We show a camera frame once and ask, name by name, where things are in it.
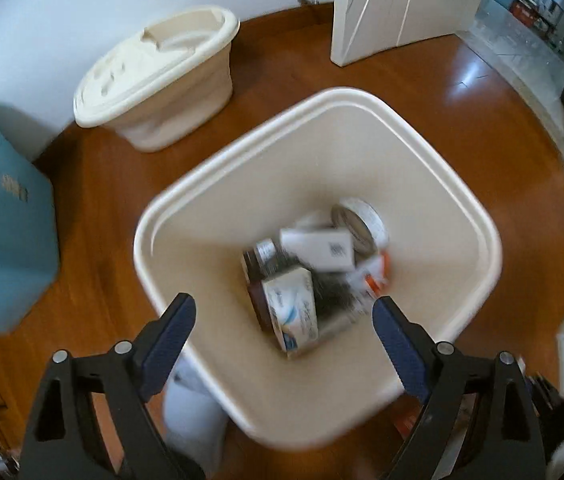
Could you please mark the white small box in bin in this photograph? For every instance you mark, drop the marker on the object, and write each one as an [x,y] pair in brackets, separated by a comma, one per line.
[325,250]

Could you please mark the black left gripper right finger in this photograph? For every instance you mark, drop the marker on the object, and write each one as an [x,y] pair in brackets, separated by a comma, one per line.
[503,439]

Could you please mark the dark red box in bin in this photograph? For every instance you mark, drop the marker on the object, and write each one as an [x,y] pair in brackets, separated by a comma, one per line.
[254,260]

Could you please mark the white blue box in bin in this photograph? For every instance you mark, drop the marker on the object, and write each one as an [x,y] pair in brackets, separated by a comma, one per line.
[290,301]

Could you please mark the cream oval lidded bucket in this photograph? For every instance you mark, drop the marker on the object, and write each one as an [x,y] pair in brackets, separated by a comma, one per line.
[163,82]

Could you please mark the white orange carton in bin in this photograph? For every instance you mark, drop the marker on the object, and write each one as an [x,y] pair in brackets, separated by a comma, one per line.
[371,276]

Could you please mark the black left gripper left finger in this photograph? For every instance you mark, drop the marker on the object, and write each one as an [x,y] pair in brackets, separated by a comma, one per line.
[63,438]

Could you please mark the white door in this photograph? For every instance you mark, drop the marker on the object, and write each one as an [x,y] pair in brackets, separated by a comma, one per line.
[362,28]

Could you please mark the round white tin in bin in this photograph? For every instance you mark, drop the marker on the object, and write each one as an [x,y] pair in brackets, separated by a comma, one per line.
[368,231]

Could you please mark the cream square trash bin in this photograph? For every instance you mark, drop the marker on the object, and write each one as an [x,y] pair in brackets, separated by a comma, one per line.
[445,258]

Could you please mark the teal storage box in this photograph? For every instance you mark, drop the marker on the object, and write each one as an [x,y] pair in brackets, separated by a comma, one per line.
[29,253]

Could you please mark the grey left slipper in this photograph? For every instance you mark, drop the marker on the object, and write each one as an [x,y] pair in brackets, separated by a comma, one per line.
[195,422]

